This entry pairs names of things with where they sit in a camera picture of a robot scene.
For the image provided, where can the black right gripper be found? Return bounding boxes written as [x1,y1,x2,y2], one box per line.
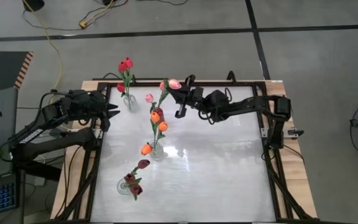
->
[167,74,213,119]

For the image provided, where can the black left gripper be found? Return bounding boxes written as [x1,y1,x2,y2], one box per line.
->
[84,91,121,133]

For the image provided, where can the red ribbed glass vase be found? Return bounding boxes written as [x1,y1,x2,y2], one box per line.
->
[152,106,165,127]

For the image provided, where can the clear embossed glass vase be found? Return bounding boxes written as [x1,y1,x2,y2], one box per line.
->
[148,141,165,161]

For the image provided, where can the thin black bar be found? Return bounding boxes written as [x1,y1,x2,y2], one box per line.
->
[91,77,169,82]

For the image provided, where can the black desk beam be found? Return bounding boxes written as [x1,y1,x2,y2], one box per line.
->
[12,161,62,183]

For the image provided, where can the large black foam mat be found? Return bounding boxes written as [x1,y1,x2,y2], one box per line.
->
[0,51,34,95]

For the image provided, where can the black metal table frame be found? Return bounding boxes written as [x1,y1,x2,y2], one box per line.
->
[51,80,318,224]

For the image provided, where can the long yellow cable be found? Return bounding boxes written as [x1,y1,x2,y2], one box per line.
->
[22,0,64,103]

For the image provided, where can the yellow plug with cable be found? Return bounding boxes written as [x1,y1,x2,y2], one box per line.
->
[78,0,117,29]

